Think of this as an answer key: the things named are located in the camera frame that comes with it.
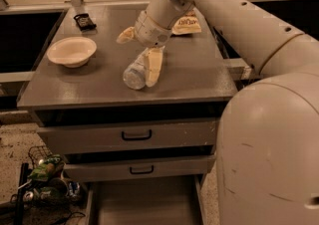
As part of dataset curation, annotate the cream ceramic bowl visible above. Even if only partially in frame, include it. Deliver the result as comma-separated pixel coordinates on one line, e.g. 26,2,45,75
46,37,97,68

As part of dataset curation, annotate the grey top drawer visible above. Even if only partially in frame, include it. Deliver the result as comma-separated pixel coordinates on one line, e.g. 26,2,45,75
38,118,217,154

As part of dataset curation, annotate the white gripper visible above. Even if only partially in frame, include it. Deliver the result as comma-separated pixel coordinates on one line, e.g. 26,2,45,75
117,11,171,87

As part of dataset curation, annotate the small black snack packet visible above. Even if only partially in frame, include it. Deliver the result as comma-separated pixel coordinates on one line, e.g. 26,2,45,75
74,13,97,31

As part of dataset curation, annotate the grey middle drawer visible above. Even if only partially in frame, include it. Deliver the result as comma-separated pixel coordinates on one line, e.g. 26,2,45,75
65,155,215,182

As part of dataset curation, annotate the grey drawer cabinet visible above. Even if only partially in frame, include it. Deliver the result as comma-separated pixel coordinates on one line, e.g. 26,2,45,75
17,2,239,225

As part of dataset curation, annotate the grey open bottom drawer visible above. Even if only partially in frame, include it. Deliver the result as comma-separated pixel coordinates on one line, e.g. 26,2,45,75
84,175,206,225

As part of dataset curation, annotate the green chip bag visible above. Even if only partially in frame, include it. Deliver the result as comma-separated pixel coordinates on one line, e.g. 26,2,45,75
28,154,65,182

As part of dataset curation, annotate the clear plastic water bottle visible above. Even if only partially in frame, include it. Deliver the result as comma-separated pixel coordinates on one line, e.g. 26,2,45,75
123,52,147,91

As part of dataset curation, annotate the brown and yellow snack bag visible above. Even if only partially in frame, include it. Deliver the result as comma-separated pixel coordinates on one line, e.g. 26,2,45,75
172,10,201,35

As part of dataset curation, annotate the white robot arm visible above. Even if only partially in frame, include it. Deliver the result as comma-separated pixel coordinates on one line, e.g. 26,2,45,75
118,0,319,225

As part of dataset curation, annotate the soda can in basket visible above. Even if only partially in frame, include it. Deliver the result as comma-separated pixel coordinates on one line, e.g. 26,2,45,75
68,181,81,201

